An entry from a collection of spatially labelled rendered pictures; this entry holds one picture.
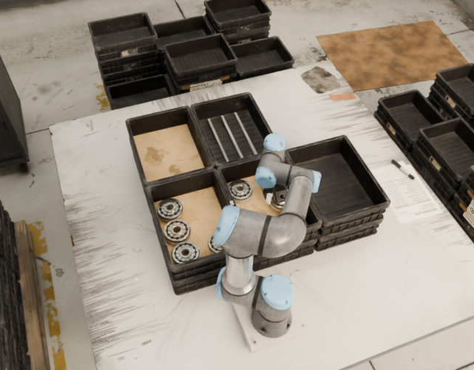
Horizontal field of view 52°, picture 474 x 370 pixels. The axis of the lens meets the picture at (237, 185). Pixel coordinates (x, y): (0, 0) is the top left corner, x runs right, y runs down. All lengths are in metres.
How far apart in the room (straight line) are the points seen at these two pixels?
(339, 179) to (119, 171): 1.01
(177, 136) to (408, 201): 1.09
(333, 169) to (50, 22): 3.20
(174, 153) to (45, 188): 1.32
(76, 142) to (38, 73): 1.72
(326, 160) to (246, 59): 1.42
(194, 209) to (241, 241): 0.72
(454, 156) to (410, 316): 1.31
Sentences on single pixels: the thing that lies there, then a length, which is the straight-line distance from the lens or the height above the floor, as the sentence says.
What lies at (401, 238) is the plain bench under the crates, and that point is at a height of 0.70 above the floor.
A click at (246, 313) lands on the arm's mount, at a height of 0.73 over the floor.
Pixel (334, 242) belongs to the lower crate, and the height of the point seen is 0.74.
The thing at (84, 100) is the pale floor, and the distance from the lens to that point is 3.84.
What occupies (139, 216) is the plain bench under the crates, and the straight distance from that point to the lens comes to 2.19.
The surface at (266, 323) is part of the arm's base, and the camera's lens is 1.81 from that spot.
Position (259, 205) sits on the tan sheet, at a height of 0.83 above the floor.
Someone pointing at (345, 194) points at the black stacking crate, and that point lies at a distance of 2.12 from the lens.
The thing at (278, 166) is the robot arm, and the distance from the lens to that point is 1.68.
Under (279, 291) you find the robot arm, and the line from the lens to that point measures 1.69.
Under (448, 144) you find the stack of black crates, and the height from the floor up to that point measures 0.38.
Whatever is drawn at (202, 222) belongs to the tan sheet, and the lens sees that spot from 1.98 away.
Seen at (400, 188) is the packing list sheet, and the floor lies 0.70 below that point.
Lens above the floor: 2.47
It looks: 52 degrees down
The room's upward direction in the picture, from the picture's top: 2 degrees clockwise
